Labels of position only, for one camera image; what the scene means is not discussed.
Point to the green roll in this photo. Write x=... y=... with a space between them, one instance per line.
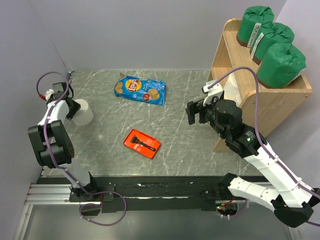
x=281 y=64
x=252 y=19
x=268 y=34

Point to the orange razor box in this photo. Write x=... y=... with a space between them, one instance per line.
x=151 y=141

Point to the black razor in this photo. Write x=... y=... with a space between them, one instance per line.
x=137 y=141

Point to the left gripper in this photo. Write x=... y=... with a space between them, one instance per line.
x=75 y=108

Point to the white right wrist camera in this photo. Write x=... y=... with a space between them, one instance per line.
x=212 y=89

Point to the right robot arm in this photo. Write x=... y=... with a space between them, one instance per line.
x=290 y=199

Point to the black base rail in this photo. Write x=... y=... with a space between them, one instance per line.
x=147 y=193

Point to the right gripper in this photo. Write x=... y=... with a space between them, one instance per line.
x=193 y=108

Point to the white paper towel roll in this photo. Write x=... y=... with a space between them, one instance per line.
x=231 y=91
x=84 y=115

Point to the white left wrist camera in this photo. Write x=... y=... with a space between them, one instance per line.
x=48 y=94

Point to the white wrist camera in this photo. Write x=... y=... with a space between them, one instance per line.
x=212 y=89
x=48 y=94

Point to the wooden shelf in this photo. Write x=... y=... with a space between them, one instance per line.
x=274 y=104

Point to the aluminium table edge rail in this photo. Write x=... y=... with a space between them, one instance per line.
x=49 y=194

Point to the blue Lays chips bag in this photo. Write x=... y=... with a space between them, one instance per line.
x=143 y=90

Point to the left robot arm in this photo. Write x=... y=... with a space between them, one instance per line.
x=52 y=145

